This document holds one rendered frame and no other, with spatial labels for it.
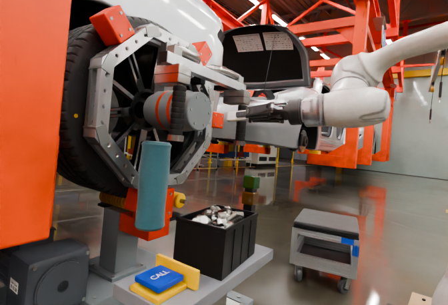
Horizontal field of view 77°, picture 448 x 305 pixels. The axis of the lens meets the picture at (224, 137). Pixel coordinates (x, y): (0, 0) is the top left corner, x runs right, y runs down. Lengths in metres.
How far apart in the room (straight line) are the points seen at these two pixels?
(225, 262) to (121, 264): 0.61
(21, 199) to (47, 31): 0.34
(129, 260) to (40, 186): 0.64
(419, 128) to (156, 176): 13.18
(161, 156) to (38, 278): 0.44
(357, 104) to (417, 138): 12.93
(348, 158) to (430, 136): 9.41
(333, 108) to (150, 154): 0.52
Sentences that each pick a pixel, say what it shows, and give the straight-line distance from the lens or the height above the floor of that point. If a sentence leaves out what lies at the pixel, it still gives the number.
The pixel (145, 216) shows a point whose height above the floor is 0.52.
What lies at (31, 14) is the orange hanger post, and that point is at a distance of 0.70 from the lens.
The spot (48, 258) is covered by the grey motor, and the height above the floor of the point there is 0.40.
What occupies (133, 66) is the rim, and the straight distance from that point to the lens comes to 1.07.
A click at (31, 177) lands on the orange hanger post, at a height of 0.65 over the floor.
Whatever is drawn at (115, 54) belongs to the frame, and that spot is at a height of 0.98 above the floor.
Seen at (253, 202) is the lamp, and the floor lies 0.58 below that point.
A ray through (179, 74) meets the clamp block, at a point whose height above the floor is 0.92.
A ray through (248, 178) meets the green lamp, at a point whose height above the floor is 0.65.
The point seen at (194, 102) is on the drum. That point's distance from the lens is 0.91.
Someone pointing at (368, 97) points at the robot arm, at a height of 0.90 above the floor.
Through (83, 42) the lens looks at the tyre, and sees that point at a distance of 0.96.
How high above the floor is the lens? 0.76
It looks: 1 degrees up
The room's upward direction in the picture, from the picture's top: 5 degrees clockwise
